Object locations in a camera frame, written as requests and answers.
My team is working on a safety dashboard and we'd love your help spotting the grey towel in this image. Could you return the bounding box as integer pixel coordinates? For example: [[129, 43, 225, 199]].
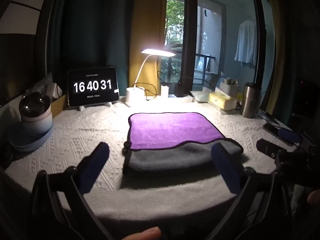
[[122, 139, 244, 177]]

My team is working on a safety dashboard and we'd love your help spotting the yellow tissue box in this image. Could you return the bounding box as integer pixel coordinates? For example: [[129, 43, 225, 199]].
[[209, 92, 237, 110]]

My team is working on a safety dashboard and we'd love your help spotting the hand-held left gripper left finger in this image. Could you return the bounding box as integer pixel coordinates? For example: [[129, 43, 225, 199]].
[[32, 142, 114, 240]]

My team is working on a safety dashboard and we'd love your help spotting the white textured tablecloth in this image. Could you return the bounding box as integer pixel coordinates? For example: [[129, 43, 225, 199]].
[[4, 95, 304, 228]]

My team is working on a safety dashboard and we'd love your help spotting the steel bowl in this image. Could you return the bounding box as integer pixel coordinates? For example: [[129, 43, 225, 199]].
[[19, 92, 52, 117]]

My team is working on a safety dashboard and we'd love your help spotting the black lamp cable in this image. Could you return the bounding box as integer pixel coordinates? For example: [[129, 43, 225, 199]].
[[132, 70, 165, 102]]

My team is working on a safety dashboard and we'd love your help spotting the black phone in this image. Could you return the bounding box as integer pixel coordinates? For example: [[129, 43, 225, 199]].
[[263, 122, 282, 135]]

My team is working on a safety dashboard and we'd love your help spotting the cardboard box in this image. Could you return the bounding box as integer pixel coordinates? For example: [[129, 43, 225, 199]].
[[49, 94, 68, 118]]

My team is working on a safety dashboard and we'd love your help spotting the steel tumbler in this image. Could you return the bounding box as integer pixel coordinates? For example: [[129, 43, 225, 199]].
[[240, 82, 260, 118]]

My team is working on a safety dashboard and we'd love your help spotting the yellow curtain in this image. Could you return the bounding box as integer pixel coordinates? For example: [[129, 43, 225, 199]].
[[128, 0, 168, 97]]

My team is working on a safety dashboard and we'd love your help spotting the hanging white shirt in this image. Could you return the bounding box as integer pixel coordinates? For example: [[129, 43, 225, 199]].
[[234, 20, 258, 68]]

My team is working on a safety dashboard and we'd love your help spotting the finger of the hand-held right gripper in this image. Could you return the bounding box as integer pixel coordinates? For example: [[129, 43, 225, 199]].
[[278, 127, 303, 144], [256, 138, 288, 158]]

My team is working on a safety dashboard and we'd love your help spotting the dark green curtain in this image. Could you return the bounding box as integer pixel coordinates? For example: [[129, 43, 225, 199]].
[[42, 0, 137, 98]]

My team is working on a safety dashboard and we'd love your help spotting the person's right hand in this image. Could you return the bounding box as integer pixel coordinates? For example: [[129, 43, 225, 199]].
[[307, 189, 320, 205]]

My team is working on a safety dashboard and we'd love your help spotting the black tablet clock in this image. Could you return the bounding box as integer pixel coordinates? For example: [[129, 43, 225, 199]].
[[67, 66, 120, 107]]

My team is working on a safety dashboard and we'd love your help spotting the purple towel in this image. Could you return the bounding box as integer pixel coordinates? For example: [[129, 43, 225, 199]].
[[127, 112, 227, 151]]

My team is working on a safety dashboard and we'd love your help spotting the white tablet stand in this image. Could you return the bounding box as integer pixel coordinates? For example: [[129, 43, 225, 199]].
[[77, 100, 112, 111]]

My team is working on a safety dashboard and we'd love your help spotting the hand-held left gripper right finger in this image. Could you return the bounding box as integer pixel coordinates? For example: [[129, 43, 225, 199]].
[[207, 142, 284, 240]]

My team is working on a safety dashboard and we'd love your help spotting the person's left hand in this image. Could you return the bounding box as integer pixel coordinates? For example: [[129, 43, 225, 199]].
[[119, 226, 162, 240]]

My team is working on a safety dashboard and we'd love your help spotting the white desk lamp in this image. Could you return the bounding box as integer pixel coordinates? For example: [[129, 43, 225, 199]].
[[124, 48, 176, 108]]

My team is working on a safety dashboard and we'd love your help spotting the white flat box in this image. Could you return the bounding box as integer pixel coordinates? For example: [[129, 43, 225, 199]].
[[168, 94, 195, 103]]

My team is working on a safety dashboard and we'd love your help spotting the black power adapter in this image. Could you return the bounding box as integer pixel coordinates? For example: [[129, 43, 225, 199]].
[[176, 79, 186, 97]]

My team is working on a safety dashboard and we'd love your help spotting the white woven basket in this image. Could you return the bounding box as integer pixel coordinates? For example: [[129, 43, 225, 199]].
[[219, 82, 239, 99]]

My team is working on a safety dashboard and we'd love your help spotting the pink and blue bowl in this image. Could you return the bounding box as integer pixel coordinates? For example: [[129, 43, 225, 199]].
[[19, 105, 53, 136]]

